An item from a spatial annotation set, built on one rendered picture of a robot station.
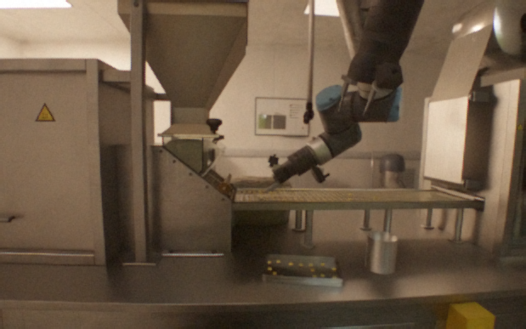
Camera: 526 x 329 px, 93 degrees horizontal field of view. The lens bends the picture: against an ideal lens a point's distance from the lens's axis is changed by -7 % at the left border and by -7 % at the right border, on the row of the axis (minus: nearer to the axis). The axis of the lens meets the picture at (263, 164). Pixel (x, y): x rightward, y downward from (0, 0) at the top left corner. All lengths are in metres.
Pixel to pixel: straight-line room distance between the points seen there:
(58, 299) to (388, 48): 0.80
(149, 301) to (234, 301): 0.18
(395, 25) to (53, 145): 0.83
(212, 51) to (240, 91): 3.85
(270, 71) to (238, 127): 1.08
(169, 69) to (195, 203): 0.39
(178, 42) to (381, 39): 0.54
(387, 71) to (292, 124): 4.24
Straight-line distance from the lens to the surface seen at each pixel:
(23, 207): 0.96
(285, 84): 4.72
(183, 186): 0.81
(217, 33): 0.81
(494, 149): 1.09
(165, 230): 0.86
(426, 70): 5.76
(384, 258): 0.79
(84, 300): 0.72
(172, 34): 0.83
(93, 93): 0.79
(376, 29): 0.47
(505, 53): 1.22
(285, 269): 0.76
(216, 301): 0.64
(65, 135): 0.86
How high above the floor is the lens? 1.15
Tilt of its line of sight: 6 degrees down
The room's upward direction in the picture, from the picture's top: 1 degrees clockwise
